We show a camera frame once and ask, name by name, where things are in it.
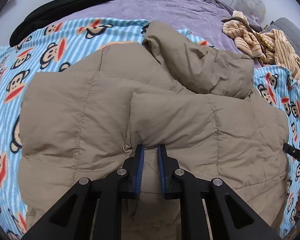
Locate beige puffer down jacket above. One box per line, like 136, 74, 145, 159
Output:
18, 22, 289, 239

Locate grey quilted pillow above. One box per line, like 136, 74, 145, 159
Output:
265, 17, 300, 57

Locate beige striped fleece garment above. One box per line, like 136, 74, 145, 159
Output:
222, 10, 300, 87

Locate round patterned white pillow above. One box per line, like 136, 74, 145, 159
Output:
235, 0, 266, 21

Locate purple bed cover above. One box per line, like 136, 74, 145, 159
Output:
50, 0, 266, 68

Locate black folded garment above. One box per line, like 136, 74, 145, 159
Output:
9, 0, 114, 47

